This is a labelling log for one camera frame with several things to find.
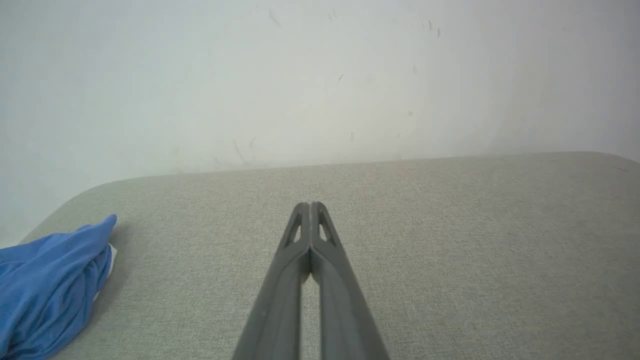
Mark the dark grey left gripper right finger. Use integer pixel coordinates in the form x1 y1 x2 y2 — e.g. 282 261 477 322
310 201 391 360

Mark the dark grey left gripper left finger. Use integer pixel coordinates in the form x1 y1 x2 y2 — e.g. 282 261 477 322
232 202 311 360

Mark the blue and white garment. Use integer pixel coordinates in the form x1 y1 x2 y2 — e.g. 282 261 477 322
0 214 118 360

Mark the grey fabric sofa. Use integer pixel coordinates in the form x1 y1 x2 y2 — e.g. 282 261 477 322
0 151 640 360

